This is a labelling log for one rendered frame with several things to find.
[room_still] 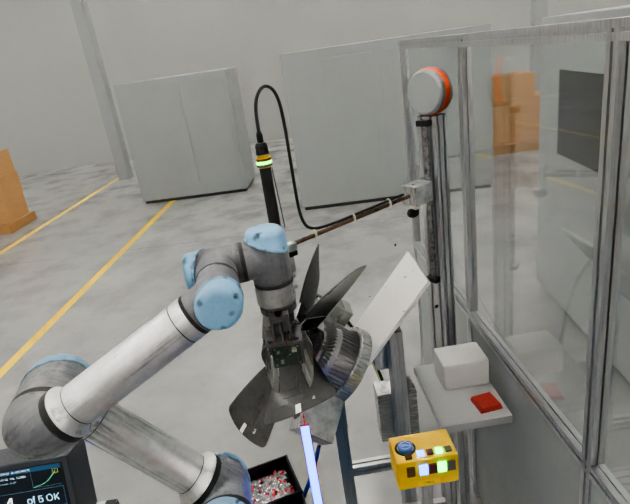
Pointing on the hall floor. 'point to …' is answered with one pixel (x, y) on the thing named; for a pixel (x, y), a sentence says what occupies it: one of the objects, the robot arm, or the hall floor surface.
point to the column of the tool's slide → (442, 326)
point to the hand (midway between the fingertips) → (292, 382)
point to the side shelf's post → (462, 467)
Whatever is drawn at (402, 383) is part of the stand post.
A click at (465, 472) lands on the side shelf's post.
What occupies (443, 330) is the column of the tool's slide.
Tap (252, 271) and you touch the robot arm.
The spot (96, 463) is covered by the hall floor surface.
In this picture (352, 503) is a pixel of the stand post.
